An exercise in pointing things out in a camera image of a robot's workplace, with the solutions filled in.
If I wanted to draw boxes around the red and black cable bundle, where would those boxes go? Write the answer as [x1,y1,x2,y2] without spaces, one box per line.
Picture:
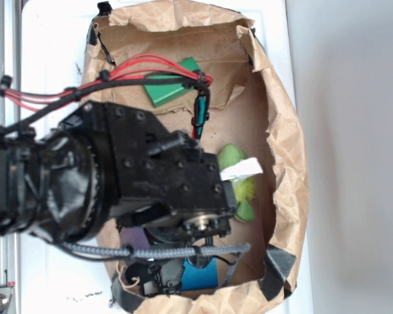
[0,53,214,139]

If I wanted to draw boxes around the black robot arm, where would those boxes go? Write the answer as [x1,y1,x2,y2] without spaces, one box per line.
[0,101,236,295]

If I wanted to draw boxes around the grey braided cable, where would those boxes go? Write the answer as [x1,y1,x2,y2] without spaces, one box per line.
[60,241,252,288]

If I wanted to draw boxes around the brown paper bag tray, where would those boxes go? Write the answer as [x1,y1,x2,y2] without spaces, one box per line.
[83,1,309,313]

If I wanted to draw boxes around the green plush toy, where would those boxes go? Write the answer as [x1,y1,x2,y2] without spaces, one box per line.
[217,143,255,222]

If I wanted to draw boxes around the aluminium frame rail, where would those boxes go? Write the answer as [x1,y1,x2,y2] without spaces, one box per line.
[0,1,22,313]

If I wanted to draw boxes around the blue rectangular block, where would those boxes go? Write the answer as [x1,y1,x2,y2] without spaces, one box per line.
[180,258,219,291]

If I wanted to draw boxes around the green rectangular block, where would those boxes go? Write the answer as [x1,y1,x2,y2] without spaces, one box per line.
[144,57,200,108]

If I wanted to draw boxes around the white paper label tag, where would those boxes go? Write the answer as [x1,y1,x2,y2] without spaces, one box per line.
[220,158,263,182]

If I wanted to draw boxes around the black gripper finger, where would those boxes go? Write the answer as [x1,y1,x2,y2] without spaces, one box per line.
[125,258,185,296]

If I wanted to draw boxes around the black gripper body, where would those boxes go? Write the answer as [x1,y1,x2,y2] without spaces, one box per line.
[61,101,236,242]

